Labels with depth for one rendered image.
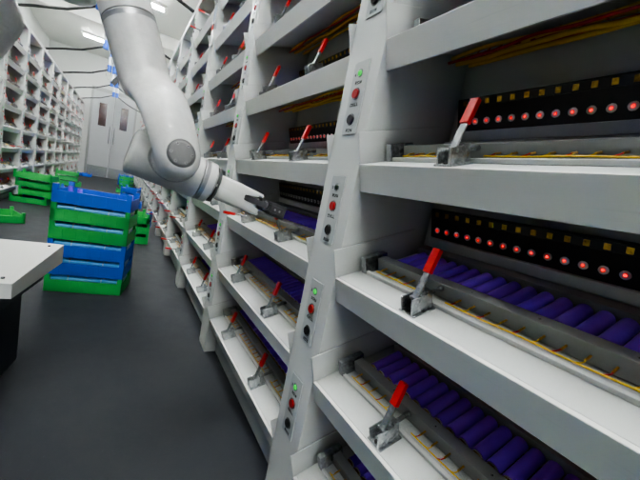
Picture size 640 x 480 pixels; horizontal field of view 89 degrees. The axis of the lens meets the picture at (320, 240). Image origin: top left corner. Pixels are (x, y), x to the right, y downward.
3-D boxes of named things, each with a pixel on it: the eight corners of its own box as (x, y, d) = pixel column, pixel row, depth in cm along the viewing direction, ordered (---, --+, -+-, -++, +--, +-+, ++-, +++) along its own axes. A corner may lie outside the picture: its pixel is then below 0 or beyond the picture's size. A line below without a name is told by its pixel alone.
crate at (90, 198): (50, 201, 139) (51, 182, 137) (69, 197, 157) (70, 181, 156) (130, 212, 149) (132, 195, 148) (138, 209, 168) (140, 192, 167)
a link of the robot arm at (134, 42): (167, -15, 53) (213, 171, 57) (151, 35, 66) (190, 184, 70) (103, -27, 48) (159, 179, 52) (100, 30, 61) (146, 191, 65)
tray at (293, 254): (310, 284, 65) (306, 238, 62) (228, 228, 116) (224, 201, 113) (387, 260, 74) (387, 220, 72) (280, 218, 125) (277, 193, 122)
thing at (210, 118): (238, 118, 118) (232, 76, 114) (203, 130, 169) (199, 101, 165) (289, 117, 128) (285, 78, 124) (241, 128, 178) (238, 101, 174)
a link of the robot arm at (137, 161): (211, 154, 64) (199, 163, 71) (139, 120, 56) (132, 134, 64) (198, 194, 62) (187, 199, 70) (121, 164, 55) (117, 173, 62)
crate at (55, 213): (49, 219, 140) (50, 201, 139) (67, 213, 158) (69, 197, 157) (128, 230, 150) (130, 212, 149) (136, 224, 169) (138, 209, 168)
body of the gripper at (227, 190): (197, 196, 72) (243, 213, 79) (207, 202, 64) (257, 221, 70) (210, 165, 72) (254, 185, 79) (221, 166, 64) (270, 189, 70)
